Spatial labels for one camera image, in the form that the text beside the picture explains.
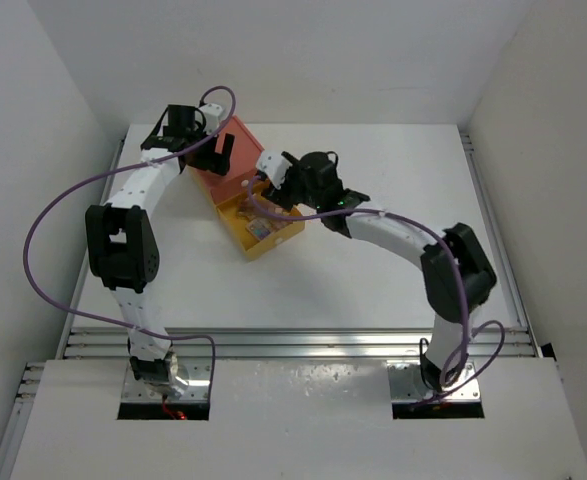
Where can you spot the aluminium rail frame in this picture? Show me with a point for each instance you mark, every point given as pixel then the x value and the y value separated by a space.
pixel 330 344

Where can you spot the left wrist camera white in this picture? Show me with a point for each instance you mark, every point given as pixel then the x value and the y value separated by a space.
pixel 209 116

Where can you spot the colourful eyeshadow palette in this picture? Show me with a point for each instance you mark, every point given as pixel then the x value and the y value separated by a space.
pixel 260 228

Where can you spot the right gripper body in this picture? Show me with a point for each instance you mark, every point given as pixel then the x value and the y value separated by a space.
pixel 293 192

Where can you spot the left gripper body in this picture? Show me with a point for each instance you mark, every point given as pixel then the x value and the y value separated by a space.
pixel 202 158

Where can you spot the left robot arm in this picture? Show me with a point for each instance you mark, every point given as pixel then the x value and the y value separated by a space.
pixel 122 248

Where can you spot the round-pan eyeshadow palette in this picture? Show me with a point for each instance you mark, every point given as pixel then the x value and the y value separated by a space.
pixel 246 210

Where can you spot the orange drawer cabinet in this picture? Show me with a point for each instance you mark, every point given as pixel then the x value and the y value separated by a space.
pixel 244 150

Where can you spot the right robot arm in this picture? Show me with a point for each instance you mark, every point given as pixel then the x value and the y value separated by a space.
pixel 457 274

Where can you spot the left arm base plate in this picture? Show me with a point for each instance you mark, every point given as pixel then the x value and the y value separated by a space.
pixel 191 386

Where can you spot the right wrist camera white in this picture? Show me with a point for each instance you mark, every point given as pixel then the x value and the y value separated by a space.
pixel 274 166

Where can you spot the yellow bottom drawer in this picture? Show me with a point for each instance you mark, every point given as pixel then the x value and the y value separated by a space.
pixel 243 241

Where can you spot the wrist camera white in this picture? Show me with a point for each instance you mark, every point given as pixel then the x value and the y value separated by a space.
pixel 209 116
pixel 274 166

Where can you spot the long brown eyeshadow palette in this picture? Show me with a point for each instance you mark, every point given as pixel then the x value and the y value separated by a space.
pixel 274 209

